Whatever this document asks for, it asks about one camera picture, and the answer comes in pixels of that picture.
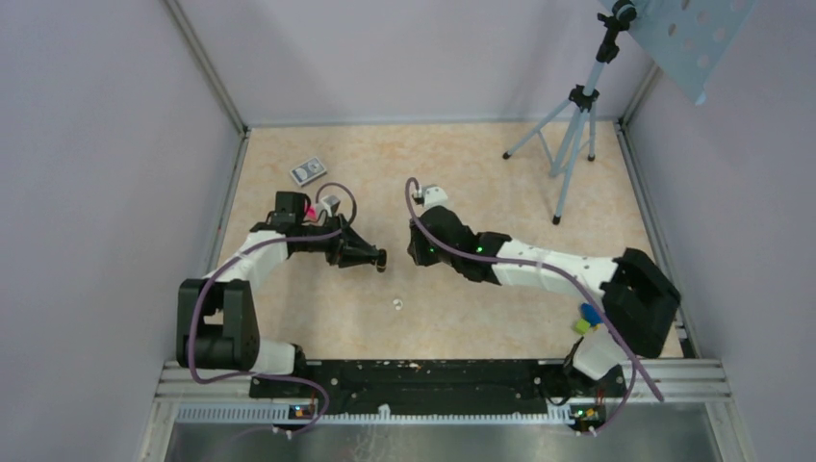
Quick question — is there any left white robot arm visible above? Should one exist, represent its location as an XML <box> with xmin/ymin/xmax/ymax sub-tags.
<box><xmin>176</xmin><ymin>192</ymin><xmax>387</xmax><ymax>398</ymax></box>

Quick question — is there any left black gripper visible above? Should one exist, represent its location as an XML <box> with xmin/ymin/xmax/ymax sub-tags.
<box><xmin>295</xmin><ymin>213</ymin><xmax>378</xmax><ymax>269</ymax></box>

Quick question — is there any card deck box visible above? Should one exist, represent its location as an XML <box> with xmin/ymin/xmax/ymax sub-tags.
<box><xmin>290</xmin><ymin>157</ymin><xmax>327</xmax><ymax>187</ymax></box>

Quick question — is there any green cube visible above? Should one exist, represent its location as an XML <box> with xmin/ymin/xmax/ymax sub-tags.
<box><xmin>573</xmin><ymin>319</ymin><xmax>592</xmax><ymax>336</ymax></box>

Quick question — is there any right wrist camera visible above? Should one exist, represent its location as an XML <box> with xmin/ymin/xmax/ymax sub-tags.
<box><xmin>411</xmin><ymin>185</ymin><xmax>448</xmax><ymax>210</ymax></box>

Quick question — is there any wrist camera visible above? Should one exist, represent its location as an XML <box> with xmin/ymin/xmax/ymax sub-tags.
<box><xmin>411</xmin><ymin>185</ymin><xmax>448</xmax><ymax>210</ymax></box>
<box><xmin>317</xmin><ymin>195</ymin><xmax>342</xmax><ymax>218</ymax></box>

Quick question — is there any light blue tripod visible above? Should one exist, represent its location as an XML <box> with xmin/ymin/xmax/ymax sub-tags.
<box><xmin>501</xmin><ymin>0</ymin><xmax>639</xmax><ymax>225</ymax></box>

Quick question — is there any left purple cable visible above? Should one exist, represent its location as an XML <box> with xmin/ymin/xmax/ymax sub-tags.
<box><xmin>186</xmin><ymin>182</ymin><xmax>360</xmax><ymax>438</ymax></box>

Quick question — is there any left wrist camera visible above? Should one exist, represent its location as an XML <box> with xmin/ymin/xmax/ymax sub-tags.
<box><xmin>317</xmin><ymin>195</ymin><xmax>342</xmax><ymax>218</ymax></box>

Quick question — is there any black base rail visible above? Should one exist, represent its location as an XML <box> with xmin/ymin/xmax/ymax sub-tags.
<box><xmin>249</xmin><ymin>359</ymin><xmax>625</xmax><ymax>416</ymax></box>

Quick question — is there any blue toy block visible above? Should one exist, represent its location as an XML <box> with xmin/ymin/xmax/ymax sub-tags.
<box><xmin>579</xmin><ymin>303</ymin><xmax>603</xmax><ymax>327</ymax></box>

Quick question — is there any perforated blue panel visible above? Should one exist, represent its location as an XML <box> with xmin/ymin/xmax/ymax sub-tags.
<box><xmin>599</xmin><ymin>0</ymin><xmax>756</xmax><ymax>106</ymax></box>

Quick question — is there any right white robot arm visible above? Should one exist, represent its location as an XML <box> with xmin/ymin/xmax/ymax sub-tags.
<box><xmin>407</xmin><ymin>206</ymin><xmax>681</xmax><ymax>397</ymax></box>

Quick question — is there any black charging case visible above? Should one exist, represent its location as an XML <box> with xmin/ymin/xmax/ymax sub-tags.
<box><xmin>374</xmin><ymin>249</ymin><xmax>388</xmax><ymax>273</ymax></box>

